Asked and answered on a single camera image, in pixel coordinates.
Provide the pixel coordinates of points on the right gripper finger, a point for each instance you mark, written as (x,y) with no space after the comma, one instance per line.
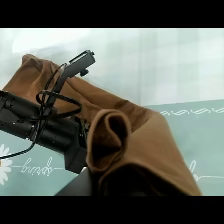
(80,185)

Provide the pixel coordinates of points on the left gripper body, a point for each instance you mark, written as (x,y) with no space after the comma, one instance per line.
(76,156)

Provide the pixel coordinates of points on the brown T-shirt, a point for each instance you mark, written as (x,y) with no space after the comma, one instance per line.
(146,143)

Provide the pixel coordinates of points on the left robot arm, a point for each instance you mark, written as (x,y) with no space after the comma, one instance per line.
(23,116)

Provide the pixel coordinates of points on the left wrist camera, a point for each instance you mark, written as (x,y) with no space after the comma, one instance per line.
(76,66)

